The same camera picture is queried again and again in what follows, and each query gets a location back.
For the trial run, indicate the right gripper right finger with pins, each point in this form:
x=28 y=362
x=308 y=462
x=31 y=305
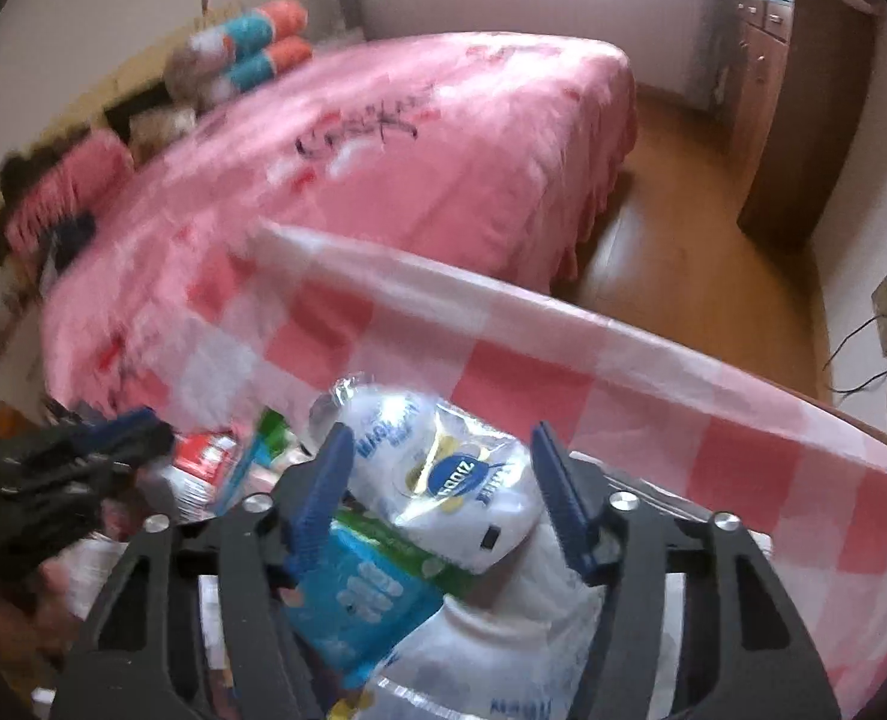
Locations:
x=613 y=539

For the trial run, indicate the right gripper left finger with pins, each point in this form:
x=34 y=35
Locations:
x=267 y=544

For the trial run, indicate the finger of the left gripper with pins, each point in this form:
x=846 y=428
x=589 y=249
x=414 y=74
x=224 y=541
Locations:
x=125 y=425

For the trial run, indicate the white blue snack pouch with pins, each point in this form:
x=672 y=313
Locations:
x=446 y=480

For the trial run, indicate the red white snack wrapper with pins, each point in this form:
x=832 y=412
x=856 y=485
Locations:
x=191 y=476

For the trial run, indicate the blue green snack wrapper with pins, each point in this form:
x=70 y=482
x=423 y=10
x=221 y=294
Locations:
x=367 y=592

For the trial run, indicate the white plastic bag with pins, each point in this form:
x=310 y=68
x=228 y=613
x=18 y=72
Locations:
x=520 y=654

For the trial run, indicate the black cloth on bed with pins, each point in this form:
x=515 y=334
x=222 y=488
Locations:
x=64 y=241

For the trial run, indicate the pink checked tablecloth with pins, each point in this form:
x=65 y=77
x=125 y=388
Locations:
x=601 y=419

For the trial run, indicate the pink love pillow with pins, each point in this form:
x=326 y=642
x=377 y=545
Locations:
x=86 y=180

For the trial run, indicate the lower rolled colourful blanket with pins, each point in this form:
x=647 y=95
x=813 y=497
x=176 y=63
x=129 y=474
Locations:
x=258 y=69

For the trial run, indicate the pink bed with bedspread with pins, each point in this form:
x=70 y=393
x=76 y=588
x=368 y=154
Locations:
x=494 y=152

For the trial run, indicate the brown wooden dresser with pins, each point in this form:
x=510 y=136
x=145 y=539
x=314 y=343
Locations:
x=800 y=79

